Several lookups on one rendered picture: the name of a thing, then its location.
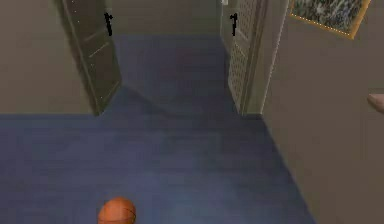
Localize pale patterned room door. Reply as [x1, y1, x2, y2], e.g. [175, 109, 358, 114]
[227, 0, 270, 116]

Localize grey-green room door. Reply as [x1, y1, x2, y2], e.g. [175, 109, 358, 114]
[55, 0, 123, 117]

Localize orange basketball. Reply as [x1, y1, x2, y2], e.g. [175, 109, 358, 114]
[97, 196, 137, 224]

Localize pale pink rounded object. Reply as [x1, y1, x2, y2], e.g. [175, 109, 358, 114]
[367, 93, 384, 114]

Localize black door handle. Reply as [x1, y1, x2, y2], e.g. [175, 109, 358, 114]
[103, 12, 114, 37]
[229, 12, 239, 37]

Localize gold framed wall picture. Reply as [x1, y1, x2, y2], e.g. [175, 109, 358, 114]
[288, 0, 372, 41]

